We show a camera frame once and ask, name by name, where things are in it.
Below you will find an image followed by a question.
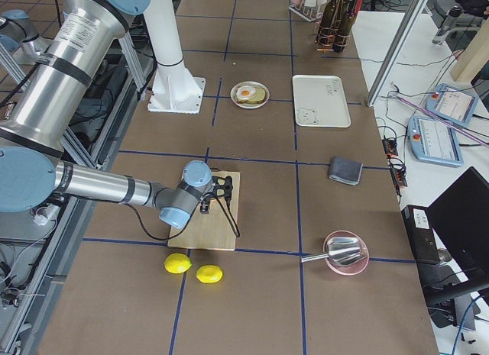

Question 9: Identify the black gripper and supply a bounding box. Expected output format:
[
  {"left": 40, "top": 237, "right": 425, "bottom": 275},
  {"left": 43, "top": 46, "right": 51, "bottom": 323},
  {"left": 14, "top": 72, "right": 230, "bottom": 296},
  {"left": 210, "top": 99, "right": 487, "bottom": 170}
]
[{"left": 212, "top": 176, "right": 233, "bottom": 201}]

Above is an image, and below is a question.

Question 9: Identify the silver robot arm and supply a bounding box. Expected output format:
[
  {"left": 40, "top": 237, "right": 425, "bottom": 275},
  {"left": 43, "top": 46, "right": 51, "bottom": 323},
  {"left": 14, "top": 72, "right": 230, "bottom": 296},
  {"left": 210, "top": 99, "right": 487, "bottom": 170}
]
[
  {"left": 1, "top": 9, "right": 49, "bottom": 65},
  {"left": 1, "top": 0, "right": 214, "bottom": 229}
]

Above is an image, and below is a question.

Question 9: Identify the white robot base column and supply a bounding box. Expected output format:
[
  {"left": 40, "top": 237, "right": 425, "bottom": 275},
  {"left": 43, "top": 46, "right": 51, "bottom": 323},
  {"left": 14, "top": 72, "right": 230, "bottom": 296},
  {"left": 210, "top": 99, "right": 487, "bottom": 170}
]
[{"left": 144, "top": 0, "right": 206, "bottom": 114}]

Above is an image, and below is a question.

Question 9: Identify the white bear tray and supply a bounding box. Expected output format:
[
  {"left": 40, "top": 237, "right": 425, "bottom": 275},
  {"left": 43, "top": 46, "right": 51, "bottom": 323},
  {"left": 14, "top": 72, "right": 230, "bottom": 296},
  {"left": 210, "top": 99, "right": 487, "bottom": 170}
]
[{"left": 292, "top": 75, "right": 351, "bottom": 128}]

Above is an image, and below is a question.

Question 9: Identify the wooden cutting board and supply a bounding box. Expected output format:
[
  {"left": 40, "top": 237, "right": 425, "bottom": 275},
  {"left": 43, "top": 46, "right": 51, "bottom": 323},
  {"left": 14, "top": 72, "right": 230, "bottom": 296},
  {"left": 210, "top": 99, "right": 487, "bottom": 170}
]
[{"left": 167, "top": 171, "right": 240, "bottom": 251}]

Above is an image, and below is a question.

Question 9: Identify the left yellow lemon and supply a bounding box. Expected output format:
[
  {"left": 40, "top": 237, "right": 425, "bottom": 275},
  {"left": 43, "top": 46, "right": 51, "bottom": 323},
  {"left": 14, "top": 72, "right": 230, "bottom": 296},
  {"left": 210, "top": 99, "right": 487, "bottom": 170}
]
[{"left": 164, "top": 253, "right": 193, "bottom": 274}]

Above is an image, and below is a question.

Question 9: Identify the yellow lemon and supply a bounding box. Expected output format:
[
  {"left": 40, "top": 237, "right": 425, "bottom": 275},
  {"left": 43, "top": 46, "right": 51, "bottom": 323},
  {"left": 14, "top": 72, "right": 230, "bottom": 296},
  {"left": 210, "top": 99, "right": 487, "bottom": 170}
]
[
  {"left": 164, "top": 253, "right": 193, "bottom": 274},
  {"left": 196, "top": 265, "right": 224, "bottom": 284}
]

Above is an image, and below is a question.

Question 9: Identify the right yellow lemon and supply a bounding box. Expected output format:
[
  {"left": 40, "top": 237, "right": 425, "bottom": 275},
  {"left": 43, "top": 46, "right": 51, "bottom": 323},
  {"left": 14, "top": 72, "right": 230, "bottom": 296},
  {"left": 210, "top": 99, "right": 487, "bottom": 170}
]
[{"left": 196, "top": 265, "right": 224, "bottom": 284}]

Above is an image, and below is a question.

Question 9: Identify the white plate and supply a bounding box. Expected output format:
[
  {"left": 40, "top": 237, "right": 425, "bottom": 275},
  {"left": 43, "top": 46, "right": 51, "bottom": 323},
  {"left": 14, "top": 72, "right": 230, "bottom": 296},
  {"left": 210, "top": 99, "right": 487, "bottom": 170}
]
[{"left": 230, "top": 81, "right": 270, "bottom": 109}]

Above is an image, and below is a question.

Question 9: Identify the bottom bread slice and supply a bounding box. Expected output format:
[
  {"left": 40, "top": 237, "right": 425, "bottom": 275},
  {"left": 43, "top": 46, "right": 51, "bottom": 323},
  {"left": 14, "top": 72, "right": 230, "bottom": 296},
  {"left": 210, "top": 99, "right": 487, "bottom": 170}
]
[{"left": 236, "top": 86, "right": 267, "bottom": 105}]

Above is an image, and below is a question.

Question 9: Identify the fried egg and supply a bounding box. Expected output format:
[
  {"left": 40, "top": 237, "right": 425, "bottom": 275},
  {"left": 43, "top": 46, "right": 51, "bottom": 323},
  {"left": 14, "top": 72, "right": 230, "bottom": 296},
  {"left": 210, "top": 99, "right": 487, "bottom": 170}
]
[{"left": 236, "top": 86, "right": 256, "bottom": 100}]

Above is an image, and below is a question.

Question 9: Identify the grey folded cloth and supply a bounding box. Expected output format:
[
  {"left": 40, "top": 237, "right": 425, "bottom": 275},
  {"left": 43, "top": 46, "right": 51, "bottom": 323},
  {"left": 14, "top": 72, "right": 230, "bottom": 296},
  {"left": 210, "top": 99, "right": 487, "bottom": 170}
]
[{"left": 329, "top": 156, "right": 363, "bottom": 186}]

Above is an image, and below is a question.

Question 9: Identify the metal scoop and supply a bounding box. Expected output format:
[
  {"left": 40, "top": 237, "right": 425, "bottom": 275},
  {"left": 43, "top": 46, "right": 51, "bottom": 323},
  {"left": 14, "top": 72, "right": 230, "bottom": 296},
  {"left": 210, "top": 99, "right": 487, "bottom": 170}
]
[{"left": 300, "top": 237, "right": 366, "bottom": 266}]

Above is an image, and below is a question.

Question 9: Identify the pink bowl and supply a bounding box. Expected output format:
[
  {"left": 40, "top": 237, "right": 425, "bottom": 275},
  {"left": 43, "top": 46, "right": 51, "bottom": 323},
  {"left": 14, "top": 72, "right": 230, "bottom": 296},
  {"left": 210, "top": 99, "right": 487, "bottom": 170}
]
[{"left": 322, "top": 230, "right": 370, "bottom": 276}]

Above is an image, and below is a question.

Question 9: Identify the pink stick tool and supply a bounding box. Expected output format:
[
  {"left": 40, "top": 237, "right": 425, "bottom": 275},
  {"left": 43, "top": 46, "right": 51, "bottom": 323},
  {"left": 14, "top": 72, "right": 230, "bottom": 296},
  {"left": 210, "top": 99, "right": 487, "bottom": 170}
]
[{"left": 394, "top": 95, "right": 488, "bottom": 148}]

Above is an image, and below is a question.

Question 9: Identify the black computer box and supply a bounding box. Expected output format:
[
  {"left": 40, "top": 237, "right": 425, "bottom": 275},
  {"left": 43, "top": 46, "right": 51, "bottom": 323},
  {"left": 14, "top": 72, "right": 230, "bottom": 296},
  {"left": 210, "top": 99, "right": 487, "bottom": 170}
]
[{"left": 401, "top": 205, "right": 439, "bottom": 265}]

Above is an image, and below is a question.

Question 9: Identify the dark green wine bottle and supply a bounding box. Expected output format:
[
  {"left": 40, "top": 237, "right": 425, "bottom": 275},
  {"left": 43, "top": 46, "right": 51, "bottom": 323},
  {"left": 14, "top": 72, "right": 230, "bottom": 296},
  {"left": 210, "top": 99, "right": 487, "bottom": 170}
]
[{"left": 332, "top": 0, "right": 363, "bottom": 53}]

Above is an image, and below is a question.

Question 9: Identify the near blue teach pendant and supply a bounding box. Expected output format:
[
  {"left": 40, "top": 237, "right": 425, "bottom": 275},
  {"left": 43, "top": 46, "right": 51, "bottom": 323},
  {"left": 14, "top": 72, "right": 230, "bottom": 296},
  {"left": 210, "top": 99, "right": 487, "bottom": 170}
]
[{"left": 408, "top": 115, "right": 464, "bottom": 167}]

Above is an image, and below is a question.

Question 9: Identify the blue teach pendant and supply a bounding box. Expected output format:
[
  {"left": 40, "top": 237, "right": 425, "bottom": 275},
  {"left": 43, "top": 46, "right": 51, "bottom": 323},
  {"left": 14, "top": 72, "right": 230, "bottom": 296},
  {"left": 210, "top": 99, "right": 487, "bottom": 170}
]
[
  {"left": 426, "top": 83, "right": 479, "bottom": 127},
  {"left": 408, "top": 115, "right": 464, "bottom": 167}
]

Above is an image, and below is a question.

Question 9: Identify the black monitor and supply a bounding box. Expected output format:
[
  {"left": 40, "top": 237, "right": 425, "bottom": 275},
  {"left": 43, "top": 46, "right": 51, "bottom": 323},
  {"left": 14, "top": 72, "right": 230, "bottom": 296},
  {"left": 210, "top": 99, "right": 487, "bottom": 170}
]
[{"left": 425, "top": 166, "right": 488, "bottom": 305}]

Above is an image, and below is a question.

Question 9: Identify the far blue teach pendant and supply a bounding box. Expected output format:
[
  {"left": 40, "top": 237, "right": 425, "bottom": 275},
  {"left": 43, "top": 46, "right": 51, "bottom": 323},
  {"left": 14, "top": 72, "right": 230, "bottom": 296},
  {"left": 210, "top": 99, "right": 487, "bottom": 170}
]
[{"left": 426, "top": 83, "right": 479, "bottom": 127}]

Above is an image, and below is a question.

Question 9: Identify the copper wire bottle rack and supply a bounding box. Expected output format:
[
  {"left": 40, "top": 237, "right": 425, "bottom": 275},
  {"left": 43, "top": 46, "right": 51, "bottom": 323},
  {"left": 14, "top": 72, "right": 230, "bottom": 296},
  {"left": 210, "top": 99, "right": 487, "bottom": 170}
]
[{"left": 315, "top": 20, "right": 350, "bottom": 53}]

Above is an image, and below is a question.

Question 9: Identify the white wire cup rack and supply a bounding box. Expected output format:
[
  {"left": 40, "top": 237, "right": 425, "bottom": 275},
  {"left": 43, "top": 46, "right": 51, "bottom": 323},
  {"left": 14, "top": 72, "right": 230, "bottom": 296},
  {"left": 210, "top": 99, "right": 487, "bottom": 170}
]
[{"left": 289, "top": 0, "right": 327, "bottom": 22}]

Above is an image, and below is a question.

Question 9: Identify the aluminium frame post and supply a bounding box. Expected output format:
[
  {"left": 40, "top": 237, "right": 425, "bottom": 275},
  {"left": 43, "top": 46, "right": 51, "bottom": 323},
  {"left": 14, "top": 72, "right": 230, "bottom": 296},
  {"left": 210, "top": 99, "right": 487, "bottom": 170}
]
[{"left": 366, "top": 0, "right": 428, "bottom": 107}]

